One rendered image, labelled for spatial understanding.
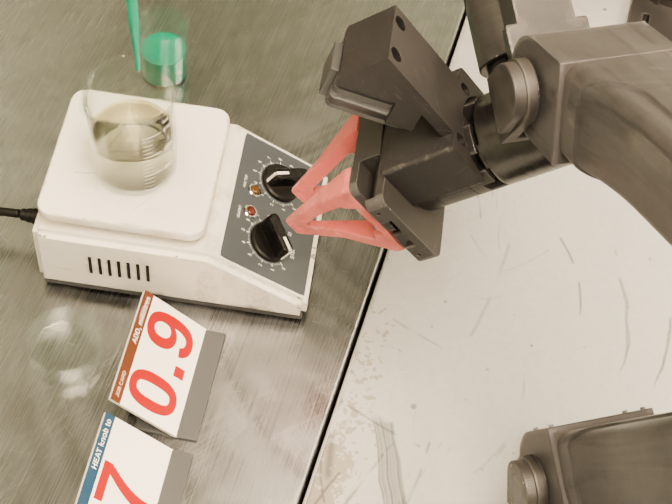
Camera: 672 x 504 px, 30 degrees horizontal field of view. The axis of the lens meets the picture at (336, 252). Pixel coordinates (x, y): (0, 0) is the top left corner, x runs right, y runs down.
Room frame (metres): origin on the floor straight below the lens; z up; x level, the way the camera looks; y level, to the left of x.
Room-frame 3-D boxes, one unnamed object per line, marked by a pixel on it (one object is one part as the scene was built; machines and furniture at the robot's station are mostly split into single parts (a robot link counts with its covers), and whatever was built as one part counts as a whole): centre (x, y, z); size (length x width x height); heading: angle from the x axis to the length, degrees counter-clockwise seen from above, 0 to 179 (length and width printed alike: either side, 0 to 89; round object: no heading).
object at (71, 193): (0.56, 0.15, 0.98); 0.12 x 0.12 x 0.01; 0
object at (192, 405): (0.44, 0.10, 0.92); 0.09 x 0.06 x 0.04; 177
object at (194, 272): (0.56, 0.13, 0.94); 0.22 x 0.13 x 0.08; 90
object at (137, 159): (0.56, 0.15, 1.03); 0.07 x 0.06 x 0.08; 140
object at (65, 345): (0.45, 0.18, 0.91); 0.06 x 0.06 x 0.02
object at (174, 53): (0.73, 0.17, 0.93); 0.04 x 0.04 x 0.06
